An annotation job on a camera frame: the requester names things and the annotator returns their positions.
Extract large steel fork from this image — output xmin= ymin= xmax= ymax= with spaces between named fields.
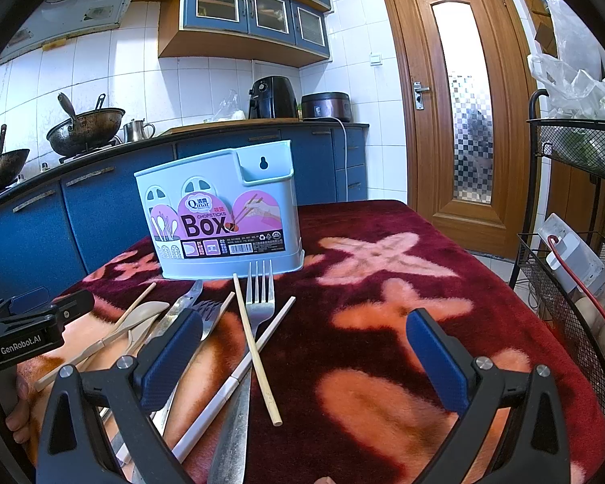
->
xmin=207 ymin=260 xmax=275 ymax=484

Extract white chopstick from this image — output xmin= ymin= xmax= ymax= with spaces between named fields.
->
xmin=172 ymin=296 xmax=296 ymax=462

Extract white power strip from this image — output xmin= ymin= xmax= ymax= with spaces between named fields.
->
xmin=538 ymin=213 xmax=605 ymax=294

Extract red cable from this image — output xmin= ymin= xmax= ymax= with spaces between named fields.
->
xmin=546 ymin=234 xmax=605 ymax=349

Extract dark rice cooker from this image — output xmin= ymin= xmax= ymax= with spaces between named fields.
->
xmin=301 ymin=92 xmax=353 ymax=123

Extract black air fryer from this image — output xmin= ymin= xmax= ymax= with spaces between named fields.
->
xmin=249 ymin=75 xmax=298 ymax=119

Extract steel kettle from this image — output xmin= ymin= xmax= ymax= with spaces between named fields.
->
xmin=123 ymin=119 xmax=156 ymax=143

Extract small steel fork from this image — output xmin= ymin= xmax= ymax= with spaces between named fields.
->
xmin=152 ymin=300 xmax=223 ymax=435

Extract brown wooden door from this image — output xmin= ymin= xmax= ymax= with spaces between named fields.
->
xmin=384 ymin=0 xmax=536 ymax=258

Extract beige plastic spoon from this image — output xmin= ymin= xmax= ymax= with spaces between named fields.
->
xmin=21 ymin=302 xmax=157 ymax=399

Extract blue glass wall cabinet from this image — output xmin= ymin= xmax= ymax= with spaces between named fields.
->
xmin=158 ymin=0 xmax=330 ymax=68

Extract white plastic bags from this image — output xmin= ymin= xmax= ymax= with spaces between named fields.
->
xmin=527 ymin=0 xmax=605 ymax=120

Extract light blue utensil holder box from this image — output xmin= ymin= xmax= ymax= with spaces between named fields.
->
xmin=134 ymin=140 xmax=305 ymax=281

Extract white power cord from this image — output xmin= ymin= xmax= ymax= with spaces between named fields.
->
xmin=326 ymin=116 xmax=351 ymax=202

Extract large black wok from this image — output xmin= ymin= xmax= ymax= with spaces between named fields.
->
xmin=46 ymin=93 xmax=125 ymax=157

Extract black wire rack cart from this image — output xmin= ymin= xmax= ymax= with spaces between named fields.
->
xmin=509 ymin=89 xmax=605 ymax=415

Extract person's left hand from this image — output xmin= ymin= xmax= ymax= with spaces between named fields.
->
xmin=5 ymin=375 xmax=30 ymax=444

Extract steel table knife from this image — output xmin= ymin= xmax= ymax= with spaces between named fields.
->
xmin=111 ymin=280 xmax=203 ymax=465

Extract red floral plush table cover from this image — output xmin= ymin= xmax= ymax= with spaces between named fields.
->
xmin=18 ymin=200 xmax=605 ymax=483

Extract grey range hood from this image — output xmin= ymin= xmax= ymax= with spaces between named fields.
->
xmin=0 ymin=0 xmax=132 ymax=65

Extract wooden chopstick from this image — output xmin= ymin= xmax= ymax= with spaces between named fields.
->
xmin=232 ymin=274 xmax=283 ymax=426
xmin=75 ymin=282 xmax=157 ymax=366

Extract blue base cabinets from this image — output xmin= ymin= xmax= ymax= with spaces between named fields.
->
xmin=0 ymin=119 xmax=369 ymax=298

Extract silver door handle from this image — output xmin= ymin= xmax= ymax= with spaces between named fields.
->
xmin=413 ymin=81 xmax=430 ymax=111

